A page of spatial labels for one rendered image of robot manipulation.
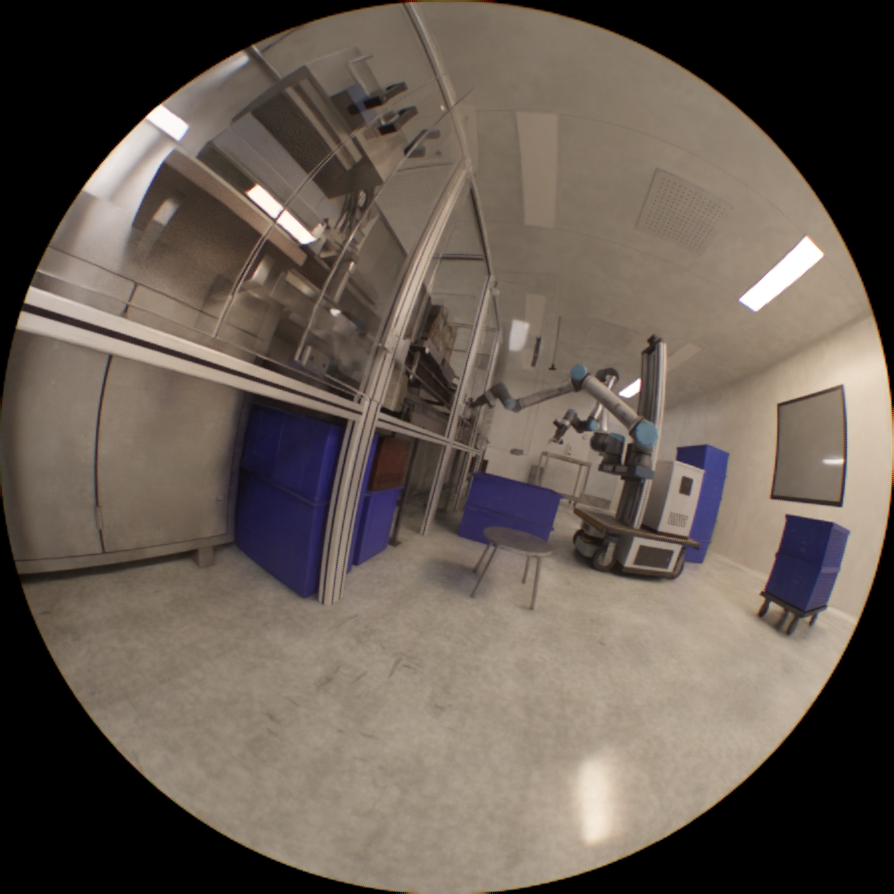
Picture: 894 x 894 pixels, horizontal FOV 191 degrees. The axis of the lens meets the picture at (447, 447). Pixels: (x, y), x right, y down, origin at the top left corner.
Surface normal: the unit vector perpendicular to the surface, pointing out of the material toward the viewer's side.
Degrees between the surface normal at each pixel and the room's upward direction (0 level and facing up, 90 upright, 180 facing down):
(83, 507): 90
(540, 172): 180
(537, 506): 90
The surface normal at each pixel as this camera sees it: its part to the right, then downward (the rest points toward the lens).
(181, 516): 0.94, 0.24
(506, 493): -0.22, -0.06
